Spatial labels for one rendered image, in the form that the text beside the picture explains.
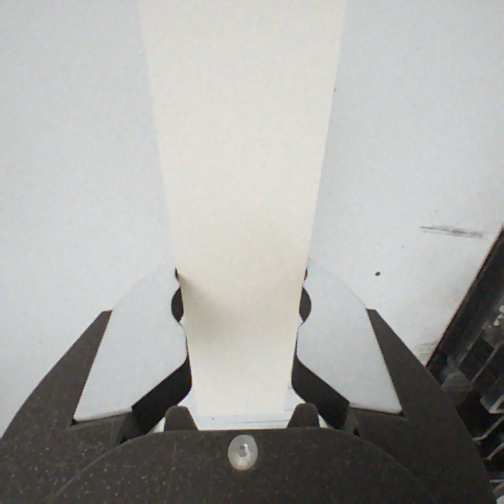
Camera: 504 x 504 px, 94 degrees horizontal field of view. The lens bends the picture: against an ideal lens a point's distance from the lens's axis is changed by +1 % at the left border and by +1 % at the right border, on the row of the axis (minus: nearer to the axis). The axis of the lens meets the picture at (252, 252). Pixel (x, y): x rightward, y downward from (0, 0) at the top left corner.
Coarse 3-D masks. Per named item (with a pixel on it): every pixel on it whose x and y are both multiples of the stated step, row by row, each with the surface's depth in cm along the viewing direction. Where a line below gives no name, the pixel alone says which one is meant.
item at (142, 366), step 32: (160, 288) 10; (128, 320) 8; (160, 320) 8; (128, 352) 7; (160, 352) 7; (96, 384) 6; (128, 384) 6; (160, 384) 6; (96, 416) 6; (160, 416) 7
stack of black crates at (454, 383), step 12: (432, 360) 72; (444, 360) 69; (432, 372) 72; (444, 372) 67; (456, 372) 65; (444, 384) 67; (456, 384) 85; (468, 384) 86; (456, 396) 89; (468, 396) 89; (480, 396) 84; (456, 408) 93; (468, 408) 89; (480, 408) 84; (468, 420) 89; (480, 420) 84; (492, 420) 80; (480, 432) 84
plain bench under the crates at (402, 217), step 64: (0, 0) 12; (64, 0) 12; (128, 0) 12; (384, 0) 13; (448, 0) 13; (0, 64) 13; (64, 64) 13; (128, 64) 14; (384, 64) 14; (448, 64) 14; (0, 128) 15; (64, 128) 15; (128, 128) 15; (384, 128) 16; (448, 128) 16; (0, 192) 17; (64, 192) 17; (128, 192) 17; (320, 192) 18; (384, 192) 18; (448, 192) 18; (0, 256) 19; (64, 256) 19; (128, 256) 20; (320, 256) 20; (384, 256) 20; (448, 256) 21; (0, 320) 22; (64, 320) 23; (448, 320) 24; (0, 384) 27; (192, 384) 28
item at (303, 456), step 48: (192, 432) 5; (240, 432) 5; (288, 432) 5; (336, 432) 5; (96, 480) 4; (144, 480) 4; (192, 480) 4; (240, 480) 4; (288, 480) 4; (336, 480) 4; (384, 480) 4
